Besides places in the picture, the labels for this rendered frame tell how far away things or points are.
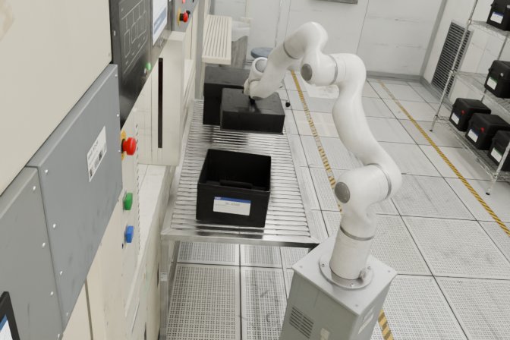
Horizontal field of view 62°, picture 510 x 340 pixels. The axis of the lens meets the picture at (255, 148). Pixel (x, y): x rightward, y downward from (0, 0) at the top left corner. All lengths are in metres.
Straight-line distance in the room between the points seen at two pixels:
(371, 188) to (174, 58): 0.83
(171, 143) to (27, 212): 1.29
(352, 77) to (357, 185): 0.36
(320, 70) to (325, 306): 0.79
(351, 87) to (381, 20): 4.68
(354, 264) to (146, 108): 0.96
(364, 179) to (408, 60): 5.12
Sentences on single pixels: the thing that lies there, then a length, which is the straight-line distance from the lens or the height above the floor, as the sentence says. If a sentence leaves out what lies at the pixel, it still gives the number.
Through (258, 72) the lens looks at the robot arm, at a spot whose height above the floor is 1.28.
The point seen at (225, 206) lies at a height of 0.84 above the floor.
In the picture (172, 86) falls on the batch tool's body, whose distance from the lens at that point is 1.65.
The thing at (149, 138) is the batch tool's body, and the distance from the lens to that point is 1.76.
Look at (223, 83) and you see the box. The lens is 2.33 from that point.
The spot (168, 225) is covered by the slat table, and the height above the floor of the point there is 0.76.
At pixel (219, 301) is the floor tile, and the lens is 2.43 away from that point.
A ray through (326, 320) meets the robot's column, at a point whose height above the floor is 0.63.
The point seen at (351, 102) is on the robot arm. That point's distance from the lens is 1.37.
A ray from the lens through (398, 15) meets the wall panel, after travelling 6.13.
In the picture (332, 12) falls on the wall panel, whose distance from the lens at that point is 5.88.
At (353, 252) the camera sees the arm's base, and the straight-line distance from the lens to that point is 1.48.
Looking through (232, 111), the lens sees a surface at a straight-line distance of 1.90.
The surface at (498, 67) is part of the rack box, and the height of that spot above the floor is 0.91.
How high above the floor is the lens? 1.83
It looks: 29 degrees down
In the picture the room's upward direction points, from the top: 7 degrees clockwise
